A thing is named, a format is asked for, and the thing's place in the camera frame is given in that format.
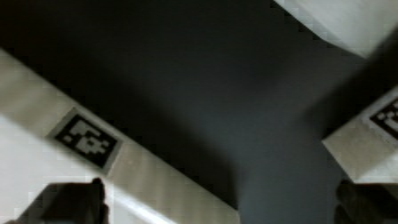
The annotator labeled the white U-shaped obstacle fence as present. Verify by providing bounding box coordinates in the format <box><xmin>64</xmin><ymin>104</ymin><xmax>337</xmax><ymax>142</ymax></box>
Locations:
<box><xmin>273</xmin><ymin>0</ymin><xmax>398</xmax><ymax>58</ymax></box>

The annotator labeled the white table leg with tag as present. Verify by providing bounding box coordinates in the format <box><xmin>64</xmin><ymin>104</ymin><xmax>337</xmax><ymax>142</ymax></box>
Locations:
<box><xmin>321</xmin><ymin>86</ymin><xmax>398</xmax><ymax>184</ymax></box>

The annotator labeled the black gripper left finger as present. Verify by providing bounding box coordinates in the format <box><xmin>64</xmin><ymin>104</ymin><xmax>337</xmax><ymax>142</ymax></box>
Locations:
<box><xmin>16</xmin><ymin>178</ymin><xmax>110</xmax><ymax>224</ymax></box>

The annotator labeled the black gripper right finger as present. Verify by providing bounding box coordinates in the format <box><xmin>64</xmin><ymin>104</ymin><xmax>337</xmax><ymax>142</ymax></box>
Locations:
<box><xmin>334</xmin><ymin>180</ymin><xmax>398</xmax><ymax>224</ymax></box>

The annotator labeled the white square tabletop part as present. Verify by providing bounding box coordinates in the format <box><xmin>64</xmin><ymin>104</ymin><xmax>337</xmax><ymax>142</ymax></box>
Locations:
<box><xmin>0</xmin><ymin>50</ymin><xmax>239</xmax><ymax>224</ymax></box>

